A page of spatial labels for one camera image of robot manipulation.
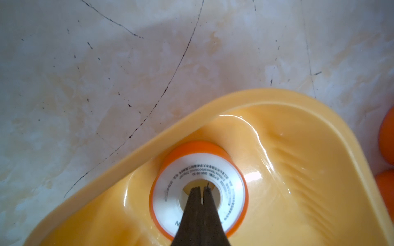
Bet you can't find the yellow plastic storage box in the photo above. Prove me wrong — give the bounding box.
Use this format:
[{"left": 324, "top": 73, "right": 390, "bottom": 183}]
[{"left": 25, "top": 89, "right": 394, "bottom": 246}]

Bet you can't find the orange tape roll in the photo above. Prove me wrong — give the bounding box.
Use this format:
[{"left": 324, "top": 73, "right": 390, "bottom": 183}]
[
  {"left": 149, "top": 141, "right": 249, "bottom": 240},
  {"left": 378, "top": 107, "right": 394, "bottom": 166}
]

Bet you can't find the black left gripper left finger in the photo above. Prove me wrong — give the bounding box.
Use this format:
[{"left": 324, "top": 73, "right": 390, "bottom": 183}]
[{"left": 171, "top": 187, "right": 202, "bottom": 246}]

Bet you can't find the orange tape roll mid right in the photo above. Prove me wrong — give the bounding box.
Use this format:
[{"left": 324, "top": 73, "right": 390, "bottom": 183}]
[{"left": 375, "top": 170, "right": 394, "bottom": 221}]

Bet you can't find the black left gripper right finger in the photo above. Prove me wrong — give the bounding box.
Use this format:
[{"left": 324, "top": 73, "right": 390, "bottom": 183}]
[{"left": 201, "top": 184, "right": 230, "bottom": 246}]

